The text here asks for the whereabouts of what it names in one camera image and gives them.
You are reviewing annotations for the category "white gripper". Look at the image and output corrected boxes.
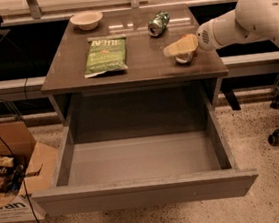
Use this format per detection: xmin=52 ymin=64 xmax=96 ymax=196
xmin=164 ymin=18 xmax=222 ymax=57

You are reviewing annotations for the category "red coke can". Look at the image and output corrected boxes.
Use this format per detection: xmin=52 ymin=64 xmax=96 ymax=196
xmin=175 ymin=51 xmax=195 ymax=64

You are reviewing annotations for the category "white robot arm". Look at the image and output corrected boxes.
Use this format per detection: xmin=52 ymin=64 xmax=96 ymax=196
xmin=164 ymin=0 xmax=279 ymax=57

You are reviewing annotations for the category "green soda can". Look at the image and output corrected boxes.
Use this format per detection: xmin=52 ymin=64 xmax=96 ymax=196
xmin=147 ymin=11 xmax=170 ymax=37

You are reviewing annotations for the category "grey cabinet with top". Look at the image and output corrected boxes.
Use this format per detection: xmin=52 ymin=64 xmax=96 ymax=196
xmin=41 ymin=4 xmax=229 ymax=119

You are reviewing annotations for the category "open grey top drawer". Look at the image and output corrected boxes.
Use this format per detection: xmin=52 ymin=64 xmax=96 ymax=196
xmin=33 ymin=82 xmax=258 ymax=216

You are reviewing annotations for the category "green chip bag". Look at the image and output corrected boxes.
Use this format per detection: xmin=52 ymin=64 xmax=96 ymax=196
xmin=84 ymin=35 xmax=127 ymax=78

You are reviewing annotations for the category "white bowl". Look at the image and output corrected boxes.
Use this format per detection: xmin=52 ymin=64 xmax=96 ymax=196
xmin=70 ymin=10 xmax=103 ymax=31

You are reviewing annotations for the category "brown cardboard box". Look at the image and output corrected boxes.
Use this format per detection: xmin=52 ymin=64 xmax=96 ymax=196
xmin=0 ymin=122 xmax=58 ymax=223

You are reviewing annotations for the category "dark snack bag in box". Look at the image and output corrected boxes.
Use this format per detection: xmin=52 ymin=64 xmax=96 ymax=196
xmin=0 ymin=155 xmax=25 ymax=197

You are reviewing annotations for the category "black cable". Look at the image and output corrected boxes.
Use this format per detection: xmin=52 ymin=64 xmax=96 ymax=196
xmin=0 ymin=75 xmax=60 ymax=223

